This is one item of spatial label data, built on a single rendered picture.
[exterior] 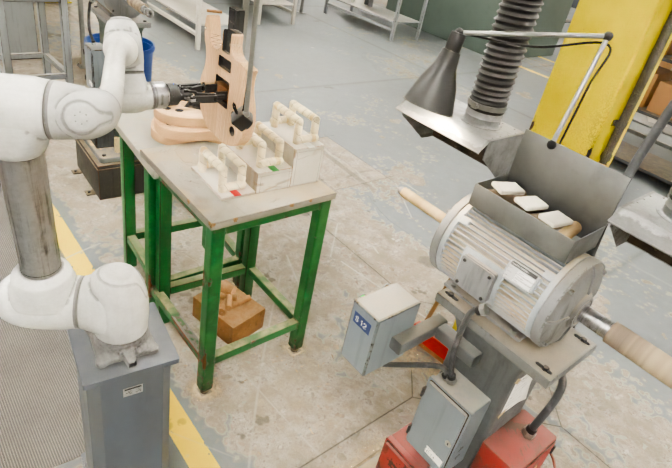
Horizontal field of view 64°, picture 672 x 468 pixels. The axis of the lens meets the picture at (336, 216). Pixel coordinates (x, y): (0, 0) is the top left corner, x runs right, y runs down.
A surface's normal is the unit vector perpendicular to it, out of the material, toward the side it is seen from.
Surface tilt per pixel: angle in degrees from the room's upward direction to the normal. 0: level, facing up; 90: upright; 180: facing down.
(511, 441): 0
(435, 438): 90
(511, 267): 62
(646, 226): 38
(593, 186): 90
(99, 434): 90
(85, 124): 73
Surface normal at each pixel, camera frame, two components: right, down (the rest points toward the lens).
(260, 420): 0.18, -0.84
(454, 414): -0.76, 0.22
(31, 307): 0.11, 0.57
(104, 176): 0.59, 0.51
